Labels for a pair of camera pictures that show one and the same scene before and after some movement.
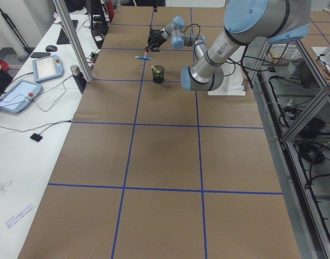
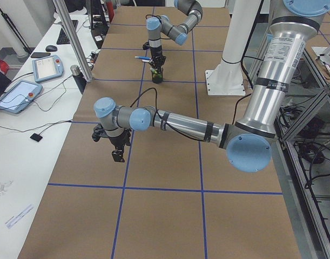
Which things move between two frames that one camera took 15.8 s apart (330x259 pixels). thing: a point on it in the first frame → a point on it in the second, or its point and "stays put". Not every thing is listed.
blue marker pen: (142, 58) stays put
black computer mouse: (51, 48) stays put
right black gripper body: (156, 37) → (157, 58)
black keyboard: (62, 38) stays put
